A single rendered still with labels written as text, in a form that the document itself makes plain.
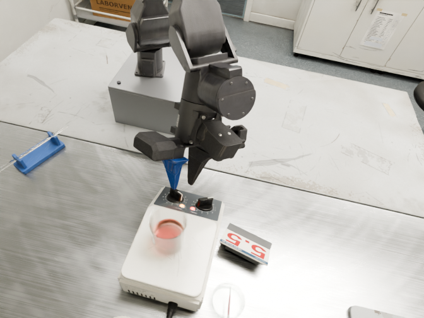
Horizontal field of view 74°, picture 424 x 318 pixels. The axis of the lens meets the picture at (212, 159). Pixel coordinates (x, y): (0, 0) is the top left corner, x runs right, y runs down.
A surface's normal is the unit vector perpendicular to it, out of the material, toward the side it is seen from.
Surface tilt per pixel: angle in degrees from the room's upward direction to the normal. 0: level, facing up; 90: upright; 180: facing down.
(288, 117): 0
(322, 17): 90
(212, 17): 47
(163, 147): 35
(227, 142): 22
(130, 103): 90
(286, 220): 0
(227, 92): 67
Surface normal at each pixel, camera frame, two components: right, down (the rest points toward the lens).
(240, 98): 0.47, 0.42
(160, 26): 0.44, 0.80
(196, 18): 0.42, 0.11
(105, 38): 0.11, -0.62
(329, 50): -0.19, 0.76
